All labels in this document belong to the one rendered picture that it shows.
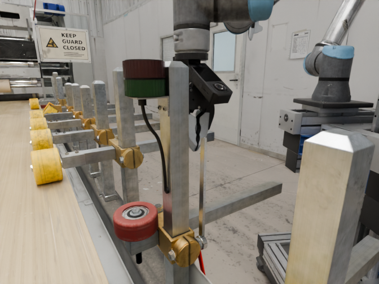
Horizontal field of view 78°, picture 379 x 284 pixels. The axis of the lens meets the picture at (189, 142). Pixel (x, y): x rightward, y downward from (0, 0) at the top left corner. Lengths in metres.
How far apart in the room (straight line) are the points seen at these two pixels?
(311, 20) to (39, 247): 3.26
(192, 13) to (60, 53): 2.44
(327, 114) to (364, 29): 2.02
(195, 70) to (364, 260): 0.44
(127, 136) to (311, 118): 0.78
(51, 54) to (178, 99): 2.54
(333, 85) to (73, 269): 1.08
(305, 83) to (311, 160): 3.10
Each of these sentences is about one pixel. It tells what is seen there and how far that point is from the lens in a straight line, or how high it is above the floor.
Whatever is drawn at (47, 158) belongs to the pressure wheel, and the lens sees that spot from 0.62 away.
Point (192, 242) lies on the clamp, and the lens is 0.44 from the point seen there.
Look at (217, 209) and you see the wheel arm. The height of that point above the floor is 0.86.
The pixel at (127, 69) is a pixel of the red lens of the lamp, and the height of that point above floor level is 1.16.
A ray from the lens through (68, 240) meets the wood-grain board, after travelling 0.44.
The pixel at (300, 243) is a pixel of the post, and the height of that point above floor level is 1.01.
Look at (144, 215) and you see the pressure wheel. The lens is 0.45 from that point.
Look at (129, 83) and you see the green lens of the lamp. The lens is 0.34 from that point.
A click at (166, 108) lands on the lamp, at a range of 0.36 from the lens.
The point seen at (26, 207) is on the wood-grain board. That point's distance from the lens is 0.57.
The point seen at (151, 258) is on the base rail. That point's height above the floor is 0.70.
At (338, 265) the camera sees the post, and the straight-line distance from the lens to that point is 0.24.
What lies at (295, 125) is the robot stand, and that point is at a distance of 1.09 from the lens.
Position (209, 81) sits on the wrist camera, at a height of 1.14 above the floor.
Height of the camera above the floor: 1.15
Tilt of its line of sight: 16 degrees down
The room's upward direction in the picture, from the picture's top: straight up
